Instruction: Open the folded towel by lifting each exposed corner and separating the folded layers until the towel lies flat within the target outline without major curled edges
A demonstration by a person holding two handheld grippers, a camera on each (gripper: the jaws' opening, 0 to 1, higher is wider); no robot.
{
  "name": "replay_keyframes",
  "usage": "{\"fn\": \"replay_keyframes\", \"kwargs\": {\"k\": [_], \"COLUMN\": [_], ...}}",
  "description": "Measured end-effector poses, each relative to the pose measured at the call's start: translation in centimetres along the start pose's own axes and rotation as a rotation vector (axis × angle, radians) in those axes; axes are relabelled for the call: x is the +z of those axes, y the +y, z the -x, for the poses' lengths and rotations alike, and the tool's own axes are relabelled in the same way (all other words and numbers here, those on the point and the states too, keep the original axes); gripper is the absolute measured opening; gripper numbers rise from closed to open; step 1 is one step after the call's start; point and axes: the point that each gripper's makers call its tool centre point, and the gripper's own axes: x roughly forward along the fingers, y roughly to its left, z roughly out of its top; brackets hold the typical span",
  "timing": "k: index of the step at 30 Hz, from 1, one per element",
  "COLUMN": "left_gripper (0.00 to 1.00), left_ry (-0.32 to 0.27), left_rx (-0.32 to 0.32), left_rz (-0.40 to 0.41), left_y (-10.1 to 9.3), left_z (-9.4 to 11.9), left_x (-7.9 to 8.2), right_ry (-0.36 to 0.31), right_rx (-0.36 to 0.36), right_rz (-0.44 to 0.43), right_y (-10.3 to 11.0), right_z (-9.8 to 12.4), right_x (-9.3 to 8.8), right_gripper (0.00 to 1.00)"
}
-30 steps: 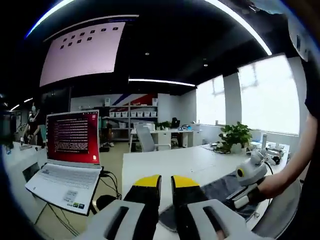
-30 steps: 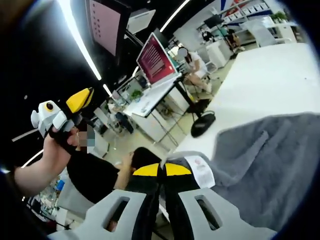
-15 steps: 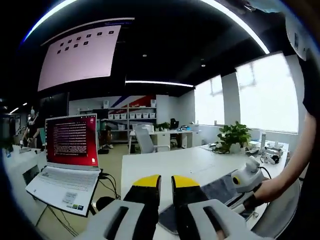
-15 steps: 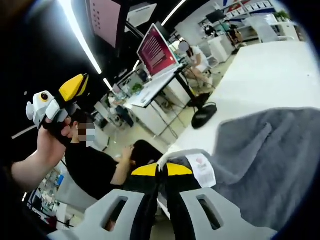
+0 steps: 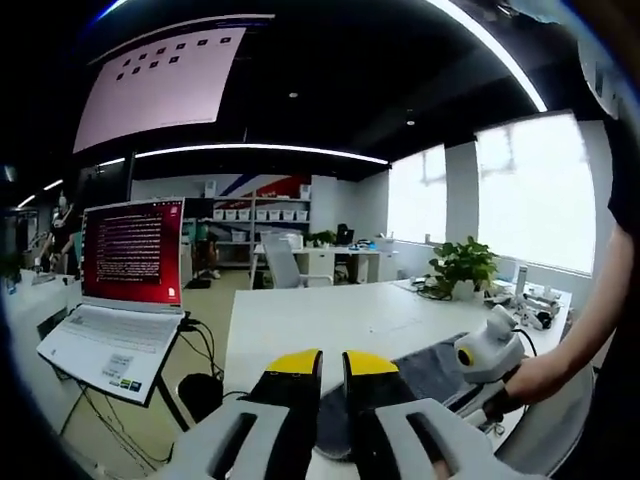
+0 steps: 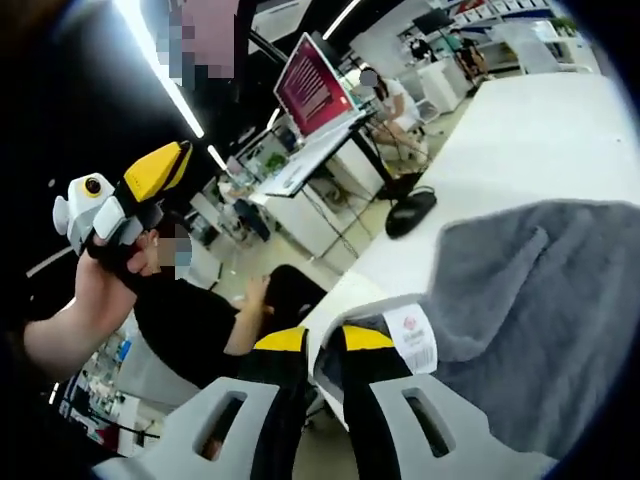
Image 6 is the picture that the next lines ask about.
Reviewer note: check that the black office chair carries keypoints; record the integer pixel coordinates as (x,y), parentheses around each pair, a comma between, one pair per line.
(290,290)

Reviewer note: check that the small green desk plant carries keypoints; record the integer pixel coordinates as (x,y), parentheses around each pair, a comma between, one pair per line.
(275,162)

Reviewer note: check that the white board panel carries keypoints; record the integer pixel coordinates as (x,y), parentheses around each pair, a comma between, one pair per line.
(535,47)

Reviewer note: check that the black monitor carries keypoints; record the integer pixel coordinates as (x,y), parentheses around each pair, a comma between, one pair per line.
(432,19)

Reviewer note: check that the person's left hand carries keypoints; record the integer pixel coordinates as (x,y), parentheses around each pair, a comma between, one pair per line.
(100,290)

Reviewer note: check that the long ceiling light strip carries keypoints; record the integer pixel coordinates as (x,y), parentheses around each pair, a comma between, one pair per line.
(340,20)

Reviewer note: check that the monitor with pink screen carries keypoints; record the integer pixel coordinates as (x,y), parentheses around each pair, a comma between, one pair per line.
(310,85)

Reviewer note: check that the small green counter plant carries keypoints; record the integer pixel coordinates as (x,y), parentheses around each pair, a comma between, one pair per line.
(565,25)

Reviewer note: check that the grey towel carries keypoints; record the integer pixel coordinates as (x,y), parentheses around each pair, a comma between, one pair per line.
(525,300)

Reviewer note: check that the shelf with white bins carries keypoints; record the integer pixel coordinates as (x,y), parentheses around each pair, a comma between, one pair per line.
(500,10)

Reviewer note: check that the white standing desk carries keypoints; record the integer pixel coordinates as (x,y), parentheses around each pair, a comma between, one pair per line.
(300,165)

